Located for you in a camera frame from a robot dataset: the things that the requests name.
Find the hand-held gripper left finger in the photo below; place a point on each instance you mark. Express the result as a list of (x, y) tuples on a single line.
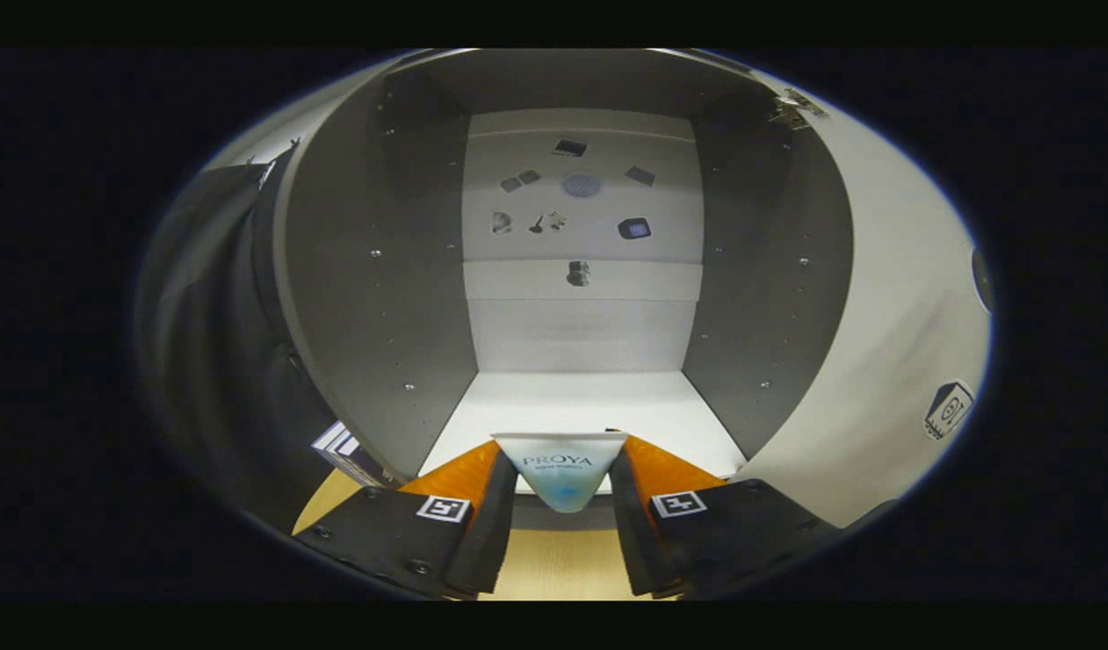
[(490, 533)]

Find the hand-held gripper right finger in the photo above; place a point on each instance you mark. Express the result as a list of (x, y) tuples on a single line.
[(635, 533)]

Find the white and blue tube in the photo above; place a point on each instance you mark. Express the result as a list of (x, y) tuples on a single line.
[(563, 469)]

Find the dark blue book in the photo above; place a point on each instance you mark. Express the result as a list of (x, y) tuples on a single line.
[(364, 465), (332, 440)]

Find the dark grey cabinet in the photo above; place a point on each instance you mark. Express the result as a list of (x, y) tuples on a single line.
[(373, 316)]

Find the black backdrop cloth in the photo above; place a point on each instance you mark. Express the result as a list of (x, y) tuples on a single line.
[(210, 361)]

